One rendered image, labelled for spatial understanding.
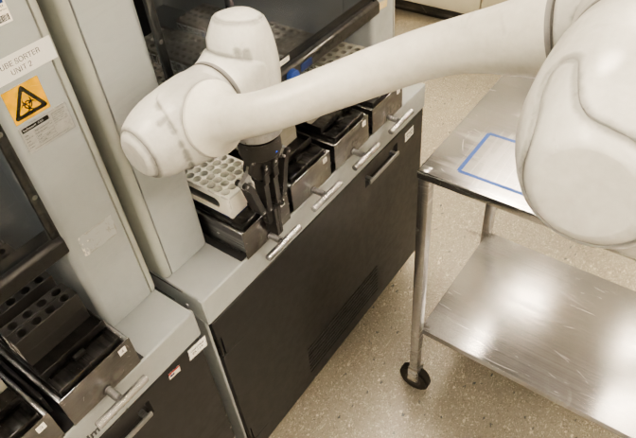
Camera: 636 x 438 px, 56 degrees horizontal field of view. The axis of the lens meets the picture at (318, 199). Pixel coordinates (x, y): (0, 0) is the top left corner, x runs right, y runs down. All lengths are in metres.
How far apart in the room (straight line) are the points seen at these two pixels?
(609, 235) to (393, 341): 1.50
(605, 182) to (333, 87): 0.37
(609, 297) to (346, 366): 0.75
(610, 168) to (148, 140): 0.54
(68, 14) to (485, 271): 1.27
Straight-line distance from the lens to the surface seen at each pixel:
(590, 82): 0.44
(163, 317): 1.12
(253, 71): 0.87
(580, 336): 1.66
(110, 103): 0.93
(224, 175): 1.16
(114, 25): 0.90
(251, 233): 1.13
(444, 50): 0.70
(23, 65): 0.84
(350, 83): 0.71
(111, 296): 1.08
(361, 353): 1.88
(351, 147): 1.34
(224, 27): 0.87
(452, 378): 1.85
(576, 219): 0.45
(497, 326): 1.62
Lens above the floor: 1.59
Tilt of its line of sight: 43 degrees down
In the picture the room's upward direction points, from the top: 6 degrees counter-clockwise
